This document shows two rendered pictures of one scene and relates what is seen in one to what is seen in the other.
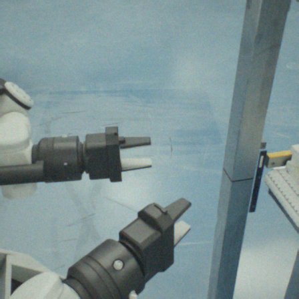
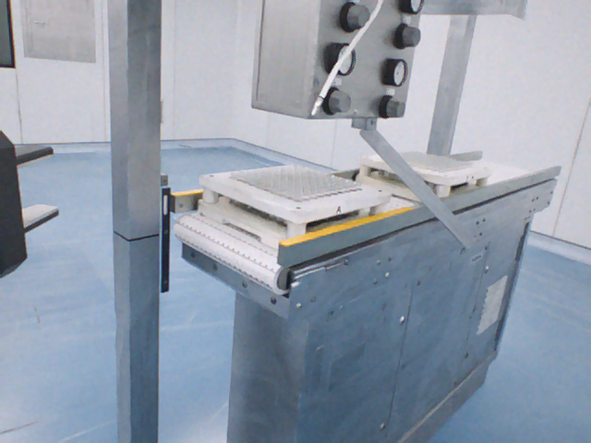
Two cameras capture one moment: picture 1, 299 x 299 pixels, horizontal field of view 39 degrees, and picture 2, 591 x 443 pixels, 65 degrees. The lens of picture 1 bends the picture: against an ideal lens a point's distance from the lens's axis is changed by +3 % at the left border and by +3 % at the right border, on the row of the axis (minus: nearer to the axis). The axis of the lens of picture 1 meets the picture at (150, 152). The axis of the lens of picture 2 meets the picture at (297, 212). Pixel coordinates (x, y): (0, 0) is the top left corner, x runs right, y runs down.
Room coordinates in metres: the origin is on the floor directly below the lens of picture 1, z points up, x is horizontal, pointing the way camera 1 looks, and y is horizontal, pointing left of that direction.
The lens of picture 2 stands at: (0.04, -0.02, 1.13)
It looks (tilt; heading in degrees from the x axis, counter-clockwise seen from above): 17 degrees down; 326
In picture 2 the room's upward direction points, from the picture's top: 6 degrees clockwise
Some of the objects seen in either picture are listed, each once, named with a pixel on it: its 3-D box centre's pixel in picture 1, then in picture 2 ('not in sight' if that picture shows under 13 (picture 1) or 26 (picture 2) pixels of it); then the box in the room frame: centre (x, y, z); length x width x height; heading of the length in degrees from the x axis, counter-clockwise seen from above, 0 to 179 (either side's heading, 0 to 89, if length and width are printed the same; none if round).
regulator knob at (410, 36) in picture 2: not in sight; (409, 32); (0.52, -0.51, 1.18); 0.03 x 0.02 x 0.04; 104
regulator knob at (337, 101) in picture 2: not in sight; (339, 97); (0.49, -0.37, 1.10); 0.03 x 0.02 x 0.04; 104
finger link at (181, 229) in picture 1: (173, 237); (24, 224); (0.47, -0.04, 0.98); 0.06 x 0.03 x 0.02; 136
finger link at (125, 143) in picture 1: (134, 140); not in sight; (0.66, 0.03, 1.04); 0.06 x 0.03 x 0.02; 96
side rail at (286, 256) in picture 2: not in sight; (477, 195); (0.69, -0.98, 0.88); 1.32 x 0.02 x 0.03; 104
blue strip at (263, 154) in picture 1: (257, 183); (165, 242); (0.80, -0.27, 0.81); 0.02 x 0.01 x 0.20; 104
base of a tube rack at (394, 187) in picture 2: not in sight; (422, 185); (0.82, -0.93, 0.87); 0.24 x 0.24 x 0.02; 14
